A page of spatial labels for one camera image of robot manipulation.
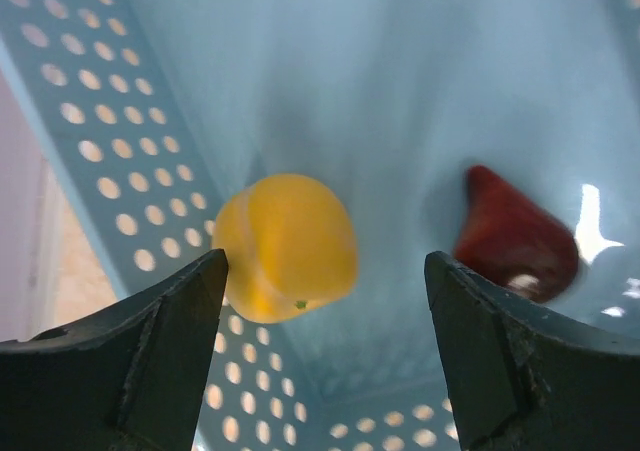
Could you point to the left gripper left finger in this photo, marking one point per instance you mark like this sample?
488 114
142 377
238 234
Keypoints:
128 377

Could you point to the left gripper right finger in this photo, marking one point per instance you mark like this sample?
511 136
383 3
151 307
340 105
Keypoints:
523 377

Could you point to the dark purple toy fruit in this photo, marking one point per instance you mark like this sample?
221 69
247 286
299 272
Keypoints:
511 241

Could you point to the yellow toy lemon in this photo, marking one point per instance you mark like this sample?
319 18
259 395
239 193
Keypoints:
290 245

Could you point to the blue plastic basket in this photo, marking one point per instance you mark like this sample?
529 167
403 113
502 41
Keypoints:
153 113

